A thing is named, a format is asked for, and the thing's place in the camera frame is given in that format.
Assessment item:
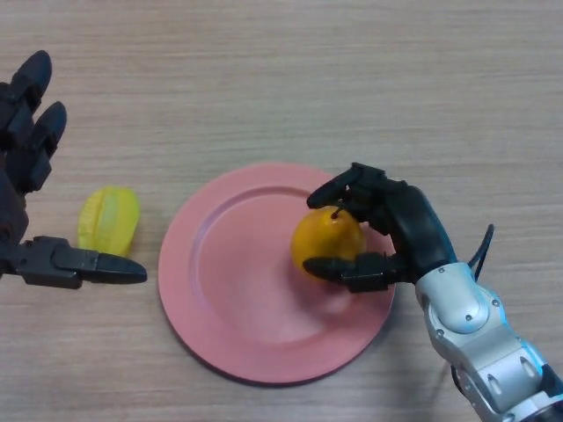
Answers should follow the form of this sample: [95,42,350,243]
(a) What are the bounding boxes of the yellow pear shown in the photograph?
[289,205,366,282]

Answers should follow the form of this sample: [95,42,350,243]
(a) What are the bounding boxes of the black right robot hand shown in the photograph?
[303,162,458,294]

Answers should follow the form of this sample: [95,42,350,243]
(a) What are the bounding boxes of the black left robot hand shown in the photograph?
[0,49,148,290]

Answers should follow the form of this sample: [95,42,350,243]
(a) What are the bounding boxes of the yellow starfruit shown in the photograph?
[77,186,141,259]

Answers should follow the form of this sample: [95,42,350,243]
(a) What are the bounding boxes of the pink round plate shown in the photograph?
[157,162,396,387]

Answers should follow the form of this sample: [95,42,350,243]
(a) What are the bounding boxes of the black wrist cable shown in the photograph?
[448,223,495,390]

